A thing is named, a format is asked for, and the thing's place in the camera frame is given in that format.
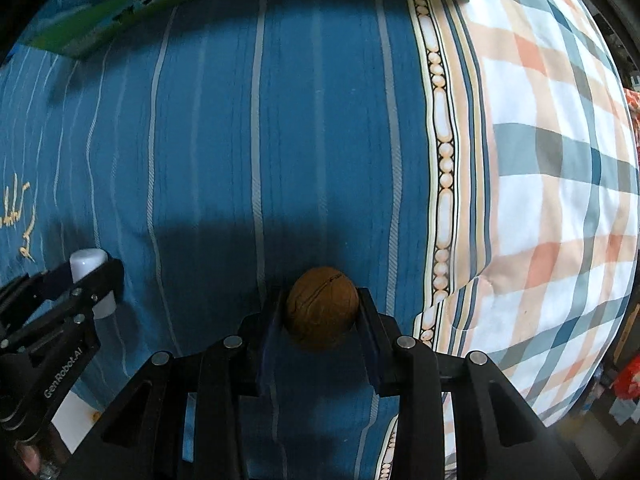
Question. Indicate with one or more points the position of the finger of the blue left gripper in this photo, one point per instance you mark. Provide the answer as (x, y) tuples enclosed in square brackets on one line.
[(21, 297)]

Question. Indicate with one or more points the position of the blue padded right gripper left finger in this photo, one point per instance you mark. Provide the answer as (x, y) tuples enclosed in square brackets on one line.
[(273, 337)]

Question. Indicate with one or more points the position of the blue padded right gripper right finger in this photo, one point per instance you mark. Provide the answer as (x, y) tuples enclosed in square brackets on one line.
[(378, 333)]

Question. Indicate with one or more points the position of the blue striped cloth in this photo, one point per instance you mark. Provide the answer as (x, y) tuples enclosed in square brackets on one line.
[(218, 150)]

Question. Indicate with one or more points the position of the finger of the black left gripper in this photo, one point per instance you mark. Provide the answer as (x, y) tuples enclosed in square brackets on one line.
[(63, 302)]

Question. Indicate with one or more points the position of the brown walnut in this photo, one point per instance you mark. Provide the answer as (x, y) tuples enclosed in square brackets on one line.
[(321, 308)]

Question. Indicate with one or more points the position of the orange white towel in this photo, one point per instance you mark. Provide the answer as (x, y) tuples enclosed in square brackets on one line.
[(633, 103)]

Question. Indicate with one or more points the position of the white earbud-shaped device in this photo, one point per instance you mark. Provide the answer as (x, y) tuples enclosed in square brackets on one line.
[(82, 263)]

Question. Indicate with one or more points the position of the plaid checkered cloth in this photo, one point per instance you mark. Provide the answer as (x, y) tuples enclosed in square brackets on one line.
[(532, 207)]

